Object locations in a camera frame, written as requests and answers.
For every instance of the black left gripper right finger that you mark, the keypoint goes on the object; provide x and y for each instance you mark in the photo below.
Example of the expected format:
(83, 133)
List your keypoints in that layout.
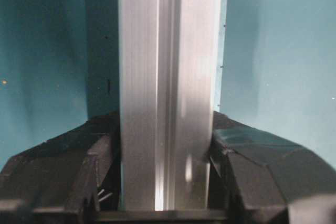
(258, 177)

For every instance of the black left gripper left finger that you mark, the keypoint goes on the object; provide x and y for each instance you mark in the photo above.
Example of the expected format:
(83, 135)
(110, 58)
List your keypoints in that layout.
(67, 179)

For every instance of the silver aluminium extrusion rail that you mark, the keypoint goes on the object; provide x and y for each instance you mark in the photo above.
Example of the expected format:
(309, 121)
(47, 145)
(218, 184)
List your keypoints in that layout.
(168, 53)

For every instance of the teal table cloth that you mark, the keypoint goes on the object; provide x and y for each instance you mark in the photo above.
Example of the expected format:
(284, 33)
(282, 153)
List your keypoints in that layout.
(60, 67)

